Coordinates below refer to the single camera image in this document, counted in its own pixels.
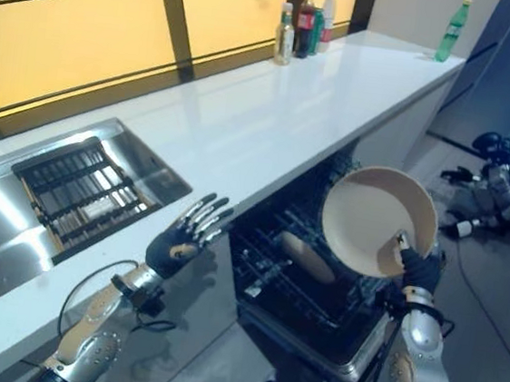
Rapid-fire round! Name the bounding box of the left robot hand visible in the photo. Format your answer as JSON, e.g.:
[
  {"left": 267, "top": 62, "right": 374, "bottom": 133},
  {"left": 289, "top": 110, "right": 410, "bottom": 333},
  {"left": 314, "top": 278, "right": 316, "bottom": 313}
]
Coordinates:
[{"left": 142, "top": 187, "right": 237, "bottom": 287}]

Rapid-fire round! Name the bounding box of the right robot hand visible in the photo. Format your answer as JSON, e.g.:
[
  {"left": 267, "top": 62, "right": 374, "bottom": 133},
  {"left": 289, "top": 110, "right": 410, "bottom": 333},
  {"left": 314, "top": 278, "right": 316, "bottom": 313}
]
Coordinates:
[{"left": 389, "top": 230, "right": 446, "bottom": 294}]

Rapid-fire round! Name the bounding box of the beige round plate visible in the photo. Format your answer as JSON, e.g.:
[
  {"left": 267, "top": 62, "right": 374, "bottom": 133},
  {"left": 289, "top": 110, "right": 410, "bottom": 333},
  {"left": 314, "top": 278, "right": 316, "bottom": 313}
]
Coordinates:
[{"left": 316, "top": 161, "right": 444, "bottom": 284}]

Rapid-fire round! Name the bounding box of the black dishwasher rack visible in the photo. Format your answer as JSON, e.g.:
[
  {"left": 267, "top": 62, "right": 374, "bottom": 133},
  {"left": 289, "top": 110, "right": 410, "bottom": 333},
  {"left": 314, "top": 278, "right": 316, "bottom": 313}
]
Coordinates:
[{"left": 220, "top": 142, "right": 405, "bottom": 351}]

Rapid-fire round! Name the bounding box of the open dishwasher door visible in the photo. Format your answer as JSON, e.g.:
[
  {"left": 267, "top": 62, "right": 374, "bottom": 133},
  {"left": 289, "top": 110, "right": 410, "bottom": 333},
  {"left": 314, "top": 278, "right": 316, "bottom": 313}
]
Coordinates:
[{"left": 228, "top": 284, "right": 397, "bottom": 382}]

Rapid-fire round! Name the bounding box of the black sink drying rack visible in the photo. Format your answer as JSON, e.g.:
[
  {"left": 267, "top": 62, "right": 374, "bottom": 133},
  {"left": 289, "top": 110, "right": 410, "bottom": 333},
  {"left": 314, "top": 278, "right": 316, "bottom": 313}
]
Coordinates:
[{"left": 2, "top": 128, "right": 162, "bottom": 263}]

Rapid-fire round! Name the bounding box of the robot lying on floor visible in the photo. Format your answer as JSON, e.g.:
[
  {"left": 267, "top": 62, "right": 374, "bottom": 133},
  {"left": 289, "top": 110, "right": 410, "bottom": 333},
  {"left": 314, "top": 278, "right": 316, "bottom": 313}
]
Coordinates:
[{"left": 434, "top": 126, "right": 510, "bottom": 246}]

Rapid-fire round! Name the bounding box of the beige plate in rack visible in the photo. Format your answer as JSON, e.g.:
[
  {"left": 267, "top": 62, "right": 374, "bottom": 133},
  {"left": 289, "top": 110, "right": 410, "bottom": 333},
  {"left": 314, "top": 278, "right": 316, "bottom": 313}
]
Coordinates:
[{"left": 275, "top": 230, "right": 340, "bottom": 285}]

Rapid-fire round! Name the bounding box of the stainless steel sink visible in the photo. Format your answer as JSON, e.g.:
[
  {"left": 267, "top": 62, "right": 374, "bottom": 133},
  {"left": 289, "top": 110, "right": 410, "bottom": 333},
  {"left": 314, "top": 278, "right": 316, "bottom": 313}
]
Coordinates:
[{"left": 0, "top": 104, "right": 199, "bottom": 350}]

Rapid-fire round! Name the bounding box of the white counter cabinet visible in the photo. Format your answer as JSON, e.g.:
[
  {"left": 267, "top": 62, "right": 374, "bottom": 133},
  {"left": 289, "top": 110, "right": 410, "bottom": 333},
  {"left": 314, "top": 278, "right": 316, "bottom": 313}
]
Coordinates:
[{"left": 355, "top": 47, "right": 467, "bottom": 179}]

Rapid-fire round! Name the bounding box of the green plastic bottle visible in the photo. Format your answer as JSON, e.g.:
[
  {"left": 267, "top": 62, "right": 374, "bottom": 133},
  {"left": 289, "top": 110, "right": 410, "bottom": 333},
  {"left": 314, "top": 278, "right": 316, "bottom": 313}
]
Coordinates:
[{"left": 434, "top": 0, "right": 473, "bottom": 66}]

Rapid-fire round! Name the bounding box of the clear bottle yellow liquid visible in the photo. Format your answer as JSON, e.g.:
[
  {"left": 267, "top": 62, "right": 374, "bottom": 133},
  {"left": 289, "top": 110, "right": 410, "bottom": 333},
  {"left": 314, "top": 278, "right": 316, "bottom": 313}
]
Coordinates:
[{"left": 272, "top": 1, "right": 299, "bottom": 67}]

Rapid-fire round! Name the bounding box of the cola bottle red cap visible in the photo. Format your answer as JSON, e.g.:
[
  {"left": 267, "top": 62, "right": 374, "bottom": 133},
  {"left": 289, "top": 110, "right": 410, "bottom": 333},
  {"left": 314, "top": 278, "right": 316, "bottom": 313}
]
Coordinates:
[{"left": 292, "top": 0, "right": 317, "bottom": 61}]

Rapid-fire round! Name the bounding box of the white bottle red cap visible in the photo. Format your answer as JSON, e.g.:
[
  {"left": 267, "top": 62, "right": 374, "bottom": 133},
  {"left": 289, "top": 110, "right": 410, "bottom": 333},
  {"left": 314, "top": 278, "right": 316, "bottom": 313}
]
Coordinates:
[{"left": 316, "top": 0, "right": 338, "bottom": 55}]

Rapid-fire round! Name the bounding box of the black floor cable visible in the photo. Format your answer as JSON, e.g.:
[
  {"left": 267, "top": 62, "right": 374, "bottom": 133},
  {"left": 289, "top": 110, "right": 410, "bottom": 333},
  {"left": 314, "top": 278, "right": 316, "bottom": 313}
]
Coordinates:
[{"left": 439, "top": 237, "right": 510, "bottom": 382}]

